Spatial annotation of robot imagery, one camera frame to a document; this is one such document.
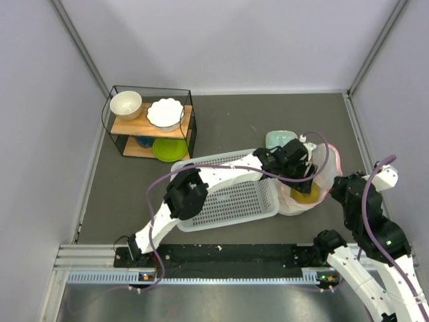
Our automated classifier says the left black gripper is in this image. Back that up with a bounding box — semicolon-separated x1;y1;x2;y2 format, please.
278;158;317;195

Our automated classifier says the yellow bra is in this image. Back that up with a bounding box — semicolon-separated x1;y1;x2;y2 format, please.
290;183;320;205

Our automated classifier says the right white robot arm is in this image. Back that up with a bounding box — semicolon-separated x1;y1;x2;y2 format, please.
312;164;428;321

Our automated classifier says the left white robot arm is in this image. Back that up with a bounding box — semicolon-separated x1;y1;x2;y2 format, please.
127;139;323;266

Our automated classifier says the light green divided tray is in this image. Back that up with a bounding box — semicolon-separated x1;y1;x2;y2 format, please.
265;130;298;149

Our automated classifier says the white plastic perforated basket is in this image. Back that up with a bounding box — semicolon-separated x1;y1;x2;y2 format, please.
170;148;281;233

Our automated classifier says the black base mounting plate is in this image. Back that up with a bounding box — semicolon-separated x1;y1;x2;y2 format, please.
113;243;336;279

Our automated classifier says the lime green plate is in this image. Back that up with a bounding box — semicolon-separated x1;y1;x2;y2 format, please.
152;138;188;162

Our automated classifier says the white scalloped bowl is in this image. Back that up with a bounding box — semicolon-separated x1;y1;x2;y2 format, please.
146;98;185;132

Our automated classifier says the blue bowl on lower shelf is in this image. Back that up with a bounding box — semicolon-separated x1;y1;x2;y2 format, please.
134;136;156;148

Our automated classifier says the cream ceramic bowl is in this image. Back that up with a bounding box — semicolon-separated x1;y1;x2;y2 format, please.
109;91;143;120

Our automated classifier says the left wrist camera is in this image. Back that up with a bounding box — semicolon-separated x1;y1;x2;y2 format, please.
298;135;317;160

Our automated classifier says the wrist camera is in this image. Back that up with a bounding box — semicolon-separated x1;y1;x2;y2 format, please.
298;135;317;160
372;165;399;192

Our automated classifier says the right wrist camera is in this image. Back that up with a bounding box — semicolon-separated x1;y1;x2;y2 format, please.
372;165;399;192

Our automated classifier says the black wire wooden shelf rack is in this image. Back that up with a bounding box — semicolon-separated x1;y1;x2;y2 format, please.
101;85;198;160

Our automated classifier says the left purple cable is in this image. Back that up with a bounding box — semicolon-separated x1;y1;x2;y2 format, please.
144;130;332;286

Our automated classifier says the grey slotted cable duct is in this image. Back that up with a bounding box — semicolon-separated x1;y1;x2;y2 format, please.
67;271;340;286

